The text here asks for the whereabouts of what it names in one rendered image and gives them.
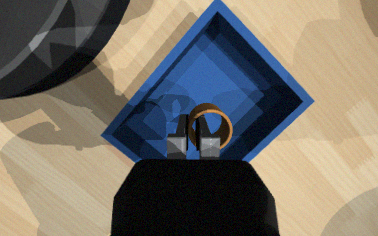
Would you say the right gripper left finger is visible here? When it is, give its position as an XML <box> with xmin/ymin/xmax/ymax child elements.
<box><xmin>166</xmin><ymin>113</ymin><xmax>190</xmax><ymax>160</ymax></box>

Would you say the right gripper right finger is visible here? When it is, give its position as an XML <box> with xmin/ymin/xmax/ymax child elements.
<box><xmin>195</xmin><ymin>117</ymin><xmax>221</xmax><ymax>160</ymax></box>

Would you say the blue crate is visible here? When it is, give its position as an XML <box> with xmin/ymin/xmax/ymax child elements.
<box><xmin>100</xmin><ymin>0</ymin><xmax>315</xmax><ymax>164</ymax></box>

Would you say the grey turntable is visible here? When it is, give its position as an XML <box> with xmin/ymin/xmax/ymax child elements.
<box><xmin>0</xmin><ymin>0</ymin><xmax>132</xmax><ymax>103</ymax></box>

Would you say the bronze bushing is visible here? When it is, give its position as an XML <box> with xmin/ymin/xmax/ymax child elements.
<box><xmin>187</xmin><ymin>102</ymin><xmax>234</xmax><ymax>151</ymax></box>

